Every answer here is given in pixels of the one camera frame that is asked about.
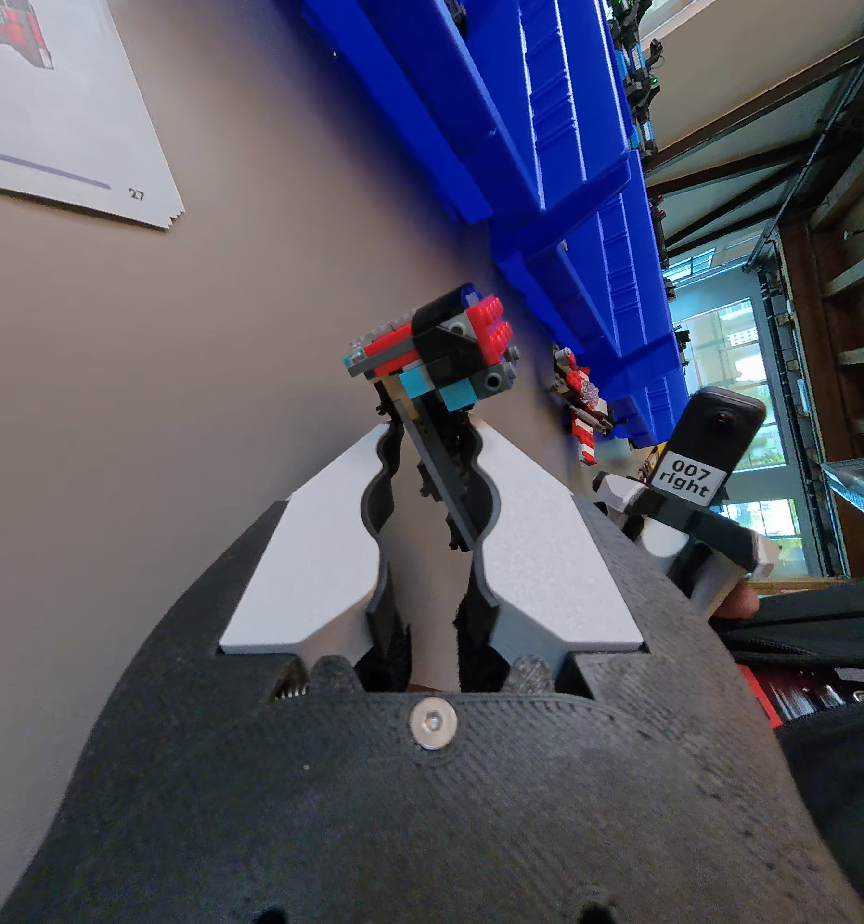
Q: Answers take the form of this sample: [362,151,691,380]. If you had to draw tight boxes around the toy brick truck model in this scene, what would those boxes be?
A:
[343,283,521,553]

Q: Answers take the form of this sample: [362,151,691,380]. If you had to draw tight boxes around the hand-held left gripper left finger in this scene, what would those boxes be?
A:
[219,422,404,656]

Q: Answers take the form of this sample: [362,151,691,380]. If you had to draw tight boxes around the grey desk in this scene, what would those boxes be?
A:
[0,0,664,924]

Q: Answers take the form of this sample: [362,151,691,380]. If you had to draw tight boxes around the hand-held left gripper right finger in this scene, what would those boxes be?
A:
[469,419,649,670]

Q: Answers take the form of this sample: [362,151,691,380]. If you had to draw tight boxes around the robot arms by window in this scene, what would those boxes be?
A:
[608,0,667,156]

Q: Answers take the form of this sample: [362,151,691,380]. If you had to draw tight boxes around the person's dark clothing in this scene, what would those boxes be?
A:
[713,566,864,924]

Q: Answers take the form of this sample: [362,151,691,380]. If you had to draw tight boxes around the person's right hand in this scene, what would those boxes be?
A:
[713,579,762,623]

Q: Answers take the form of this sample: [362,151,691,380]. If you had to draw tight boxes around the red white toy brick assembly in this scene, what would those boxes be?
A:
[549,345,615,464]

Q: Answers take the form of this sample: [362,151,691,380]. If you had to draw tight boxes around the silver ventilation duct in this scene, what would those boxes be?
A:
[822,458,864,537]

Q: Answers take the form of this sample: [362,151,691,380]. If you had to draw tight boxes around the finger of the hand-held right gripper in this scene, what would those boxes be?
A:
[592,469,660,537]

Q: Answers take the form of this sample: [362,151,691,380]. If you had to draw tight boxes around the brick instruction booklet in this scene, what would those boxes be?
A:
[0,0,186,232]

